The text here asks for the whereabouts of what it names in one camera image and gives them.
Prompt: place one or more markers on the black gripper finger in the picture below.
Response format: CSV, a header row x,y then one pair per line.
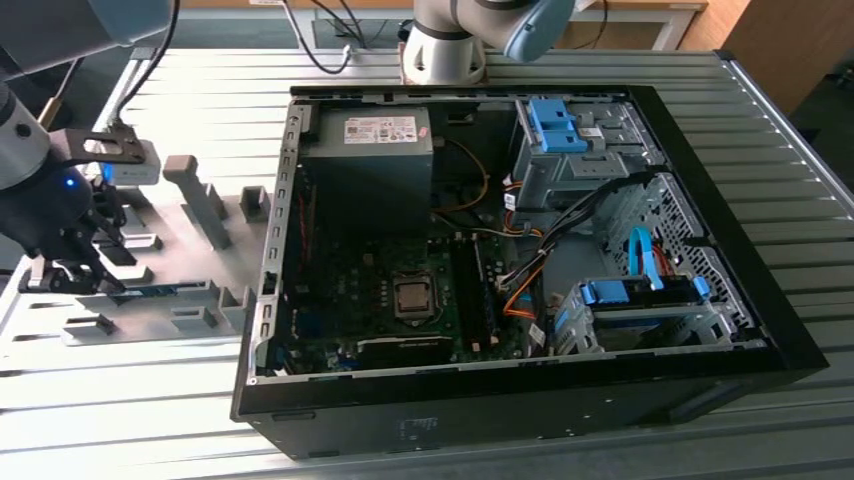
x,y
80,277
109,225

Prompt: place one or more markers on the blue RAM stick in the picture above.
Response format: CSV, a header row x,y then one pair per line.
x,y
166,291

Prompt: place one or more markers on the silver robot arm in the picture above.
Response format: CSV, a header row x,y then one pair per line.
x,y
443,50

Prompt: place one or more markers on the grey parts rack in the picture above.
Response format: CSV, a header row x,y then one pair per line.
x,y
200,215

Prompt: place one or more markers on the green motherboard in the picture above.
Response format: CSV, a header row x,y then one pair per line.
x,y
346,280

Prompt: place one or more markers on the grey power supply unit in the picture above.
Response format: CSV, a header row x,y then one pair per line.
x,y
373,175

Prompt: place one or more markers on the silver CPU chip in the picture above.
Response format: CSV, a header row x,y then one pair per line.
x,y
413,296

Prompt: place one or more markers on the black graphics card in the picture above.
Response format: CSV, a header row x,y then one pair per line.
x,y
407,350

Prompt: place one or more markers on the black PC case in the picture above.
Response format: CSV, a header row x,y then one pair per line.
x,y
467,410

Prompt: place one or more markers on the tall metal drive cage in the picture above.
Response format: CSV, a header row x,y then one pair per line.
x,y
587,170

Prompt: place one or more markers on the blue carrier with disk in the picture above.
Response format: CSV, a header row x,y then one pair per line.
x,y
607,292

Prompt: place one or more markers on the white framed desk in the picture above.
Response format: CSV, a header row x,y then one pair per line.
x,y
667,30

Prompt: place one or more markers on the low metal disk bay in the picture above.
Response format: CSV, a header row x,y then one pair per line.
x,y
716,325

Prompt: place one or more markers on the brown wooden cabinet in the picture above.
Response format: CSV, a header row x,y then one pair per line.
x,y
787,50

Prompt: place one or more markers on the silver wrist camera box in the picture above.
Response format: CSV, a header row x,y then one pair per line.
x,y
133,174

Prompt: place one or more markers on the CPU socket metal frame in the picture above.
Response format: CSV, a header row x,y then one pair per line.
x,y
435,295

